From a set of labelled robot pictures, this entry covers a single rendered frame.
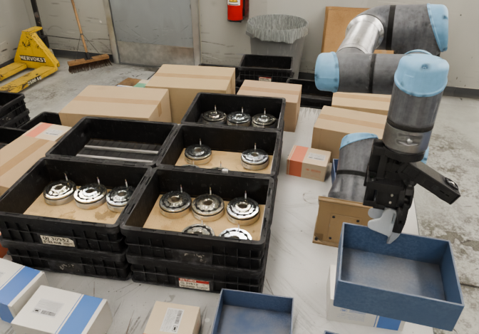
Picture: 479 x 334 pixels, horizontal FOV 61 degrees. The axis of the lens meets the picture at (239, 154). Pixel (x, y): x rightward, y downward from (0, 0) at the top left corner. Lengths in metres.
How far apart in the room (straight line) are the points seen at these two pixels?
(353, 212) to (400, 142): 0.62
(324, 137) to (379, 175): 1.00
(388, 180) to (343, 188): 0.55
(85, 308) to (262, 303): 0.47
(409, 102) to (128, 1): 4.24
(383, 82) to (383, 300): 0.38
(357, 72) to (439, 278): 0.42
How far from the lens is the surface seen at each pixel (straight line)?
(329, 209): 1.31
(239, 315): 1.21
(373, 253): 0.89
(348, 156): 1.34
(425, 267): 0.90
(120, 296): 1.30
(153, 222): 1.30
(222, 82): 2.04
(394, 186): 0.76
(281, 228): 1.45
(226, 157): 1.56
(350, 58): 0.80
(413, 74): 0.68
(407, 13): 1.15
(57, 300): 1.23
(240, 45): 4.43
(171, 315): 1.14
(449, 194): 0.80
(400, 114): 0.70
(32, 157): 1.69
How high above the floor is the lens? 1.69
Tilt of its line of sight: 33 degrees down
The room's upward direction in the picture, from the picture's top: straight up
